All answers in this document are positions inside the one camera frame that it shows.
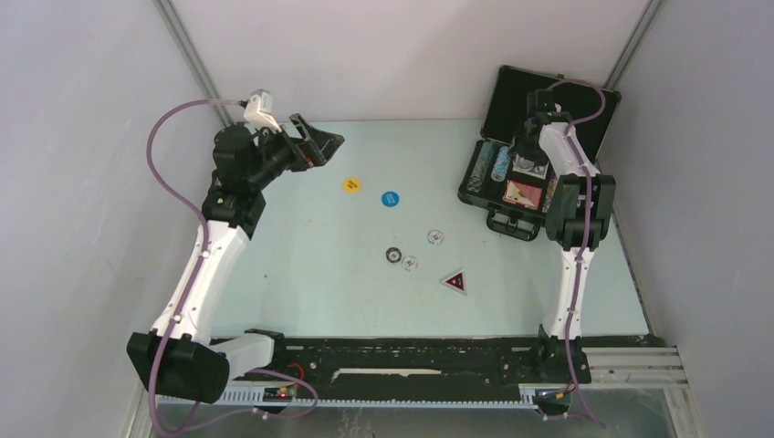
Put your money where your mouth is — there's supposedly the red black triangle marker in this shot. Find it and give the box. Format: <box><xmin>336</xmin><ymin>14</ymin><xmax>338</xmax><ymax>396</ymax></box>
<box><xmin>439</xmin><ymin>269</ymin><xmax>467</xmax><ymax>296</ymax></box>

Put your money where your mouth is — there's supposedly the purple chip stack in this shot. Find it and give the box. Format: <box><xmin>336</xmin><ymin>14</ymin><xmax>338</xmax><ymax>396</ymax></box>
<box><xmin>542</xmin><ymin>176</ymin><xmax>558</xmax><ymax>214</ymax></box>

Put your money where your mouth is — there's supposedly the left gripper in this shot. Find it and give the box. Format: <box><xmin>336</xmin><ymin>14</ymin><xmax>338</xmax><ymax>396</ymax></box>
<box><xmin>247</xmin><ymin>114</ymin><xmax>343</xmax><ymax>191</ymax></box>

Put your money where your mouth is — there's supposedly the light blue chip stack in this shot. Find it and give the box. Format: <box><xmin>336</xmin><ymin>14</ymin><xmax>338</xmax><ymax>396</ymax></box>
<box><xmin>490</xmin><ymin>146</ymin><xmax>512</xmax><ymax>183</ymax></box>

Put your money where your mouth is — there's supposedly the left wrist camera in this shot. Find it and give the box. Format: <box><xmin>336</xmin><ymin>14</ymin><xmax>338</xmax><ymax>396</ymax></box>
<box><xmin>243</xmin><ymin>89</ymin><xmax>281</xmax><ymax>133</ymax></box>

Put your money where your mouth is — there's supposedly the black poker set case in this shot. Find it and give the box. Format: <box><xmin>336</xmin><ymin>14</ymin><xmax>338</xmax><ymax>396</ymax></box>
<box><xmin>457</xmin><ymin>66</ymin><xmax>622</xmax><ymax>242</ymax></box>

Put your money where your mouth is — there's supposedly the dark blue fifty chip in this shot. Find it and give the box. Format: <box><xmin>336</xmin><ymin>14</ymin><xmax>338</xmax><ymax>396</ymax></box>
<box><xmin>385</xmin><ymin>246</ymin><xmax>403</xmax><ymax>264</ymax></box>

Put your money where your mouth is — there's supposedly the red playing card deck box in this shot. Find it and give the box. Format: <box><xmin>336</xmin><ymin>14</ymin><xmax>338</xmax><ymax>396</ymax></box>
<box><xmin>503</xmin><ymin>180</ymin><xmax>543</xmax><ymax>211</ymax></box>

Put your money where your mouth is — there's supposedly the light blue ten chip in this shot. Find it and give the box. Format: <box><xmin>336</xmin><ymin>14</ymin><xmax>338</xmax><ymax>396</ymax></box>
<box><xmin>427</xmin><ymin>229</ymin><xmax>445</xmax><ymax>245</ymax></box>
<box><xmin>402</xmin><ymin>255</ymin><xmax>418</xmax><ymax>272</ymax></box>

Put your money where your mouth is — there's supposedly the yellow round button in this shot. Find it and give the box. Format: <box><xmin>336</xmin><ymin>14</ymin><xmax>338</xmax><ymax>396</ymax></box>
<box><xmin>342</xmin><ymin>178</ymin><xmax>361</xmax><ymax>193</ymax></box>

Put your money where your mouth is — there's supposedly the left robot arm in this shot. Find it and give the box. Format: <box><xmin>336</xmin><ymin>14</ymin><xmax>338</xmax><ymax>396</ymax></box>
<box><xmin>127</xmin><ymin>114</ymin><xmax>345</xmax><ymax>403</ymax></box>

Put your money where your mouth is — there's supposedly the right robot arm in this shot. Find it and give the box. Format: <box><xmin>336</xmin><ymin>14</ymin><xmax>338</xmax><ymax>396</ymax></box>
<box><xmin>516</xmin><ymin>89</ymin><xmax>616</xmax><ymax>381</ymax></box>

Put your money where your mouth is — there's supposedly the blue round button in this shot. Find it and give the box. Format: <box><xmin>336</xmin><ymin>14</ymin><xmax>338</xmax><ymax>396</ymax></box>
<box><xmin>381</xmin><ymin>191</ymin><xmax>400</xmax><ymax>208</ymax></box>

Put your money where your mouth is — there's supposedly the clear round dealer button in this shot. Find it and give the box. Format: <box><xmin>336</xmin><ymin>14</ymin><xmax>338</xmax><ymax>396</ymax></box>
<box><xmin>512</xmin><ymin>155</ymin><xmax>549</xmax><ymax>180</ymax></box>

